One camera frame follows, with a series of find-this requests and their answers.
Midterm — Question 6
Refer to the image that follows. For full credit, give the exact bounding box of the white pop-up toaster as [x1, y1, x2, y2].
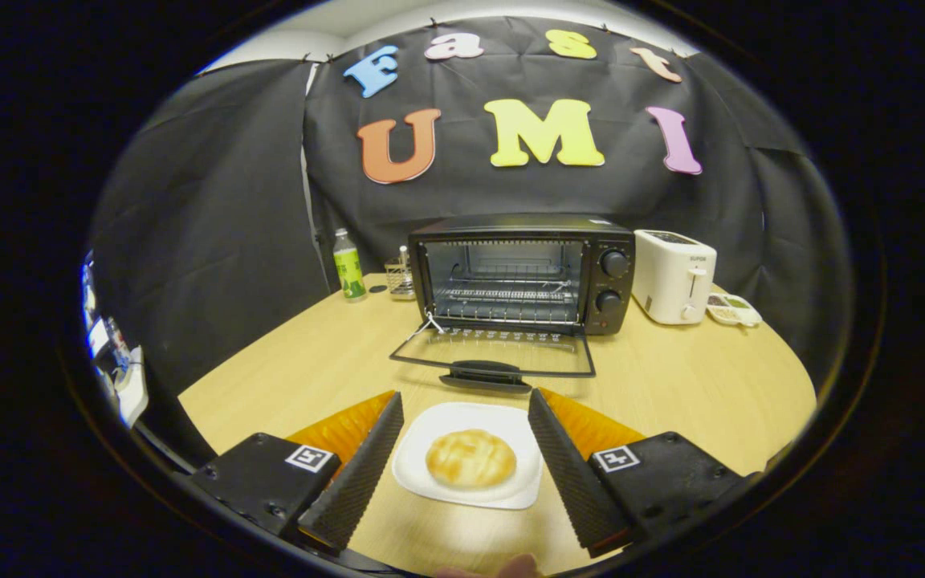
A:
[632, 230, 718, 326]

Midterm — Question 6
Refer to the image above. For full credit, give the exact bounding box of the cluttered white equipment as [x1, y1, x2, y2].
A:
[81, 257, 150, 428]

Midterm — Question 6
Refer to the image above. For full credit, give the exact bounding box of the small wire basket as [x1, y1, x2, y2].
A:
[385, 246, 417, 301]

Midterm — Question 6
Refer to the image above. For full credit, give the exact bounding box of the golden bread roll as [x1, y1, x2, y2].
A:
[426, 429, 518, 490]

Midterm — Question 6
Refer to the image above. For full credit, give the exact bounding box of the black toaster oven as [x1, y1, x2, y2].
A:
[389, 213, 637, 394]

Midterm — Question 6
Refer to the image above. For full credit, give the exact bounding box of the white square plate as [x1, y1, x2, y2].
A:
[392, 401, 545, 511]

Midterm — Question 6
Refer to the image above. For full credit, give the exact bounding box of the black backdrop cloth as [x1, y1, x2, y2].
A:
[89, 16, 853, 466]

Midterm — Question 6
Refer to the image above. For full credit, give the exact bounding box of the green label plastic bottle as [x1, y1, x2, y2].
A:
[332, 228, 368, 303]

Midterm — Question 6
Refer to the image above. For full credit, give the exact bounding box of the white snack tray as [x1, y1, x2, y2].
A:
[706, 292, 763, 328]

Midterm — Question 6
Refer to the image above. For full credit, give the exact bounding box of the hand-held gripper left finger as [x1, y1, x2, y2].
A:
[181, 391, 405, 559]

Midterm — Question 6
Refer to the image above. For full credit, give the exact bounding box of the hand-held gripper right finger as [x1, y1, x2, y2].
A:
[527, 389, 762, 560]

